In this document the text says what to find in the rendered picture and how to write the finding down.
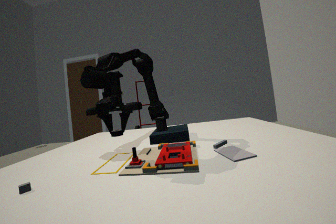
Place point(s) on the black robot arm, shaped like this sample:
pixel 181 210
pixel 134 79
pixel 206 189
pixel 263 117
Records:
pixel 98 78

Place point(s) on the black and grey wheel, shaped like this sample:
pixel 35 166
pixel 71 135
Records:
pixel 116 133

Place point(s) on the dark grey rectangular bar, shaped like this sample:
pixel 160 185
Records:
pixel 219 144

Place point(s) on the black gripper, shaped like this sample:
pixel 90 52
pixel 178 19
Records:
pixel 125 109

